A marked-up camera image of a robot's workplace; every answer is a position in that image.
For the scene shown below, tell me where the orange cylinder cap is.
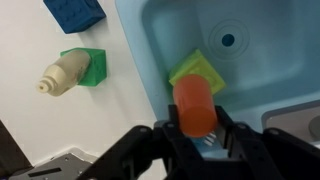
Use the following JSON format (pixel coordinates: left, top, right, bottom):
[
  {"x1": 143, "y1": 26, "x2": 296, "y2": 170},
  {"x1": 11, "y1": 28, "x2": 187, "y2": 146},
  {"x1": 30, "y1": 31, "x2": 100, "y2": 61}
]
[{"x1": 173, "y1": 74, "x2": 217, "y2": 138}]

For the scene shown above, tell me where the light blue toy sink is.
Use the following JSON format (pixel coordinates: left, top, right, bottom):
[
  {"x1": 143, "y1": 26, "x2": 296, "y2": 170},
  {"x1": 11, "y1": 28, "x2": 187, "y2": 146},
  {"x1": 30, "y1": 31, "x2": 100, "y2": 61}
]
[{"x1": 116, "y1": 0, "x2": 320, "y2": 145}]

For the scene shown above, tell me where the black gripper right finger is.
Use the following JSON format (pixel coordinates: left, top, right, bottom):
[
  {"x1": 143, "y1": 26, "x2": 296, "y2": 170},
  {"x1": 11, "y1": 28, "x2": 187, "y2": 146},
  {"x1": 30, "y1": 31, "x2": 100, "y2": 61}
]
[{"x1": 215, "y1": 106, "x2": 234, "y2": 149}]

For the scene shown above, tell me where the light green block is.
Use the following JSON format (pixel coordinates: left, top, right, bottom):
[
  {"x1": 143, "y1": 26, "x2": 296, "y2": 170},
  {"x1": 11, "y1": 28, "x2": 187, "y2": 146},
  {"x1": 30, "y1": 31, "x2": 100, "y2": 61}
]
[{"x1": 168, "y1": 49, "x2": 226, "y2": 95}]

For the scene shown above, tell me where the cream bottle on green base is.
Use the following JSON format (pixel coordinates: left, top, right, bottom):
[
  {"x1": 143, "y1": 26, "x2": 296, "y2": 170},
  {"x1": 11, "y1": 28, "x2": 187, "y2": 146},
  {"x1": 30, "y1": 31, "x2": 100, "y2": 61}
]
[{"x1": 36, "y1": 48, "x2": 107, "y2": 96}]

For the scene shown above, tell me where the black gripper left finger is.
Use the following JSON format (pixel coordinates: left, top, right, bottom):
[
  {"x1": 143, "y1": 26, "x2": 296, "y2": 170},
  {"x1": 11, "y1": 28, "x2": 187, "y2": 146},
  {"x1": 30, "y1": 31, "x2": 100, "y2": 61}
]
[{"x1": 167, "y1": 105, "x2": 185, "y2": 139}]

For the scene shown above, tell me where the grey metal base plate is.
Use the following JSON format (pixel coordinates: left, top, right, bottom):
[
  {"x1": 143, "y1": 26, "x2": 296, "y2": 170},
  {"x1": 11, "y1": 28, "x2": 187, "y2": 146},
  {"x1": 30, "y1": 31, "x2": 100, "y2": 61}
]
[{"x1": 8, "y1": 147, "x2": 97, "y2": 180}]

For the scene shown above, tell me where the dark blue block on table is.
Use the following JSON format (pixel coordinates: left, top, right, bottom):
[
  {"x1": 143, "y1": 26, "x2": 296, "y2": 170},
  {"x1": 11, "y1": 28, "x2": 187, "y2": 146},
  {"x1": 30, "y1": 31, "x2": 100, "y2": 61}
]
[{"x1": 43, "y1": 0, "x2": 106, "y2": 34}]

